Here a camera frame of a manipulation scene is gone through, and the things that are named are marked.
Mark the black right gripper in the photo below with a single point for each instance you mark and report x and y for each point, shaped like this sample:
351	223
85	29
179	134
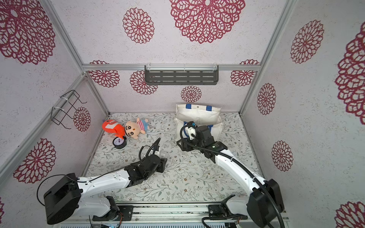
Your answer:
184	145

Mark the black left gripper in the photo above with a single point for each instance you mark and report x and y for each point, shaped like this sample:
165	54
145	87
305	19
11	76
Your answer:
162	165

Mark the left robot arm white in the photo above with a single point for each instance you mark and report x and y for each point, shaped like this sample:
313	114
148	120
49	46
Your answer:
74	196

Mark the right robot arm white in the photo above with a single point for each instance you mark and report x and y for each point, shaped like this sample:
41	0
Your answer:
264	203

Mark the white Doraemon canvas bag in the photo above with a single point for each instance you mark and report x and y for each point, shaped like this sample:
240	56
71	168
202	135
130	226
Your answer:
200	115

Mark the black round alarm clock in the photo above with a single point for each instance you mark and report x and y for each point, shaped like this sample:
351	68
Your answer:
119	143

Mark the pink boy plush doll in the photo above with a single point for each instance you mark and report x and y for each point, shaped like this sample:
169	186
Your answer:
134	129

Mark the red plush toy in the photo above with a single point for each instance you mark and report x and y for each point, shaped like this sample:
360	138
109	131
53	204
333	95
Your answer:
114	127

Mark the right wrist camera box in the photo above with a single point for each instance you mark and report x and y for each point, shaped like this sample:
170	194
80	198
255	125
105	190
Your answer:
203	136

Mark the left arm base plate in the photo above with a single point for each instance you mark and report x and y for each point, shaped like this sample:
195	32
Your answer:
123	213

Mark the aluminium front rail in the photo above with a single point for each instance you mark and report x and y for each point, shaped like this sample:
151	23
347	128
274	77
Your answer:
149	215

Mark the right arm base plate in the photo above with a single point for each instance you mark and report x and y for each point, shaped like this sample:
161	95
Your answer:
222	212

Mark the grey slotted wall shelf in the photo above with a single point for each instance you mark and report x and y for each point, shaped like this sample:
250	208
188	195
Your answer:
181	75

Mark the black wire wall rack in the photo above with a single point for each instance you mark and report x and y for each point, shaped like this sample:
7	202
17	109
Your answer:
59	113

